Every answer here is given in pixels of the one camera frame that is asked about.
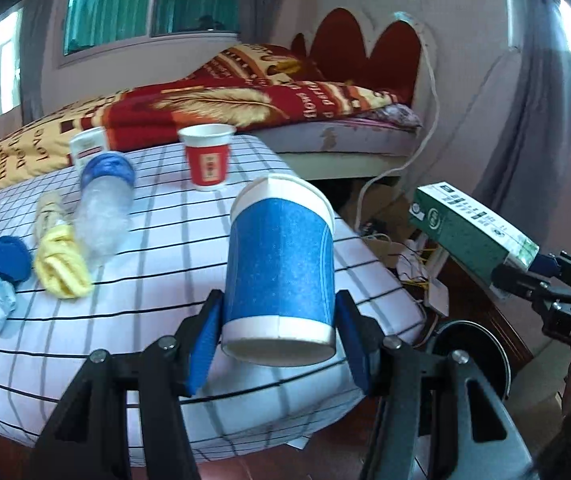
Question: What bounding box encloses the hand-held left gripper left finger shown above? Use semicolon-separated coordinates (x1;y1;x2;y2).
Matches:
30;287;226;480

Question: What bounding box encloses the red scalloped headboard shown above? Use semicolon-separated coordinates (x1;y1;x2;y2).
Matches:
290;7;423;107

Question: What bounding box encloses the green cardboard box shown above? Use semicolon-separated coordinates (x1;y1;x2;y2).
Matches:
408;181;540;301

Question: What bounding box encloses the grey bed mattress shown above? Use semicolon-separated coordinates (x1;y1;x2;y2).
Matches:
258;116;422;157

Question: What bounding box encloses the black round trash bin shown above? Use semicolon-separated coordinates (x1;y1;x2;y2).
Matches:
423;321;512;403

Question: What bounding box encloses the floral pillow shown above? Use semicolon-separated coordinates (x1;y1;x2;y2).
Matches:
360;102;423;130

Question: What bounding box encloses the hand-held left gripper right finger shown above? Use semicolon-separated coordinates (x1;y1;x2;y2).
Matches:
335;289;536;480

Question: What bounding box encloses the small bright window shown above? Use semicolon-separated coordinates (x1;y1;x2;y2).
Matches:
0;9;25;124

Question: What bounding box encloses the grey curtain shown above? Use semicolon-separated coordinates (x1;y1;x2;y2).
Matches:
19;0;77;122
236;0;292;47
498;0;571;266

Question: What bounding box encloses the yellow crumpled cloth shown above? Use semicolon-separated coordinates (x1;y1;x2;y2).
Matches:
34;224;93;300

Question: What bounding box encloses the beige crumpled cloth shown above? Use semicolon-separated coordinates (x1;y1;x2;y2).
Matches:
35;191;71;238

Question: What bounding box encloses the brown cardboard box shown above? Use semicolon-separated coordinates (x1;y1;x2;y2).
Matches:
335;184;417;261

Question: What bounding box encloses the red paper cup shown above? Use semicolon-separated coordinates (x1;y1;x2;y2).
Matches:
178;123;236;192

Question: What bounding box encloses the blue paper cup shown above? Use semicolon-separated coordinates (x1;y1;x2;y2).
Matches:
221;174;337;367

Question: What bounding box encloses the white cable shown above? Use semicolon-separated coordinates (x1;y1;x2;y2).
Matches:
355;10;440;227

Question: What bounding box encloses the white carton with red label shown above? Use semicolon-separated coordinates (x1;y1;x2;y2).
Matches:
69;126;112;170

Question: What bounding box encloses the red and yellow printed blanket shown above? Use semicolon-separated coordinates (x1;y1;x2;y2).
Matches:
0;42;397;206

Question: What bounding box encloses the crushed clear plastic bottle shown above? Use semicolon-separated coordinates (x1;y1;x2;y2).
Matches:
72;151;136;268

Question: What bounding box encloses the white plastic device box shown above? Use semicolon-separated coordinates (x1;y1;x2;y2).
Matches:
424;280;449;317

